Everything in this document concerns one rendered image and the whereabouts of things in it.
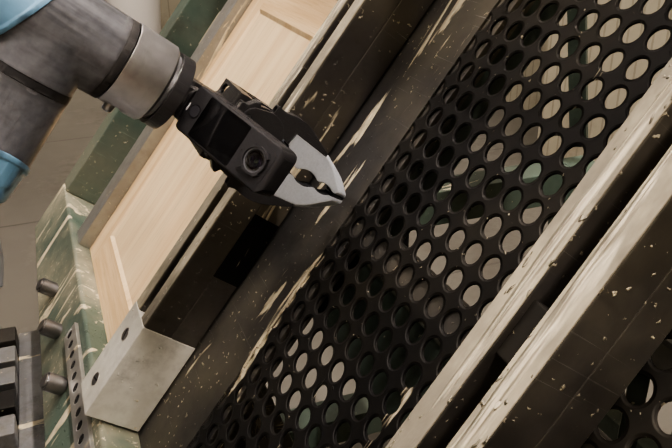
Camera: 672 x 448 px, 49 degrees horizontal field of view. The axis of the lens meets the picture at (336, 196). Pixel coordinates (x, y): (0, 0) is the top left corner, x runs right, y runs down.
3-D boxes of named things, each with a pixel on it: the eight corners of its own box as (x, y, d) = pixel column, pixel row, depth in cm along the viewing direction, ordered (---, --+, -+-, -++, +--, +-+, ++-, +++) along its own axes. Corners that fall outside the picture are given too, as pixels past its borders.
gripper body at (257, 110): (274, 105, 75) (174, 40, 69) (301, 129, 68) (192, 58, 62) (233, 166, 76) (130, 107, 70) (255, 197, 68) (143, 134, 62)
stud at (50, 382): (59, 388, 99) (38, 381, 98) (68, 374, 99) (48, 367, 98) (59, 400, 97) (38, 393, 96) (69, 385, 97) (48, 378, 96)
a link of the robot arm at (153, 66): (148, 30, 59) (94, 114, 60) (195, 61, 61) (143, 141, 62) (135, 16, 66) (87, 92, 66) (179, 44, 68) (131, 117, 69)
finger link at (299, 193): (326, 182, 79) (257, 141, 74) (347, 203, 74) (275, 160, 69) (309, 206, 79) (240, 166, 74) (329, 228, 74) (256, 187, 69)
